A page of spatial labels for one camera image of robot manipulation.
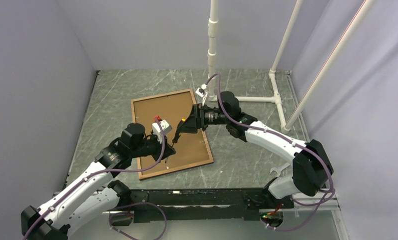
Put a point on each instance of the aluminium rail frame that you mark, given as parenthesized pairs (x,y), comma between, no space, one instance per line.
(97,190)

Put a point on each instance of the yellow black screwdriver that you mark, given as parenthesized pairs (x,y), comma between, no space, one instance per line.
(177,133)

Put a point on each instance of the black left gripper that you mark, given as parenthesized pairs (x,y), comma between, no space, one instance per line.
(168,150)

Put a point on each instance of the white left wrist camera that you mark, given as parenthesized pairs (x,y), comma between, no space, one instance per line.
(161,128)

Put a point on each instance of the white PVC pipe stand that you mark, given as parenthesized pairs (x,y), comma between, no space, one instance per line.
(286,11)

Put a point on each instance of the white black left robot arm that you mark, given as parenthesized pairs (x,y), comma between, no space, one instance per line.
(96,190)

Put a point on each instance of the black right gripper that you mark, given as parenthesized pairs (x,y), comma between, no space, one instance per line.
(196,120)

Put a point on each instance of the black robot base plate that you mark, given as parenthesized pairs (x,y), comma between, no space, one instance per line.
(248,204)

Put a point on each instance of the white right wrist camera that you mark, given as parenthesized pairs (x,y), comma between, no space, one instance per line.
(202,93)

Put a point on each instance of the blue photo frame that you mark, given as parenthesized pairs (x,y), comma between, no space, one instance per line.
(192,150)

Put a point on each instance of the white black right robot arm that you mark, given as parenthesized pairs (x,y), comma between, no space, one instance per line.
(310,163)

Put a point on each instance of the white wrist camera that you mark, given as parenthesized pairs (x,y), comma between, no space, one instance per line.
(202,93)
(161,128)

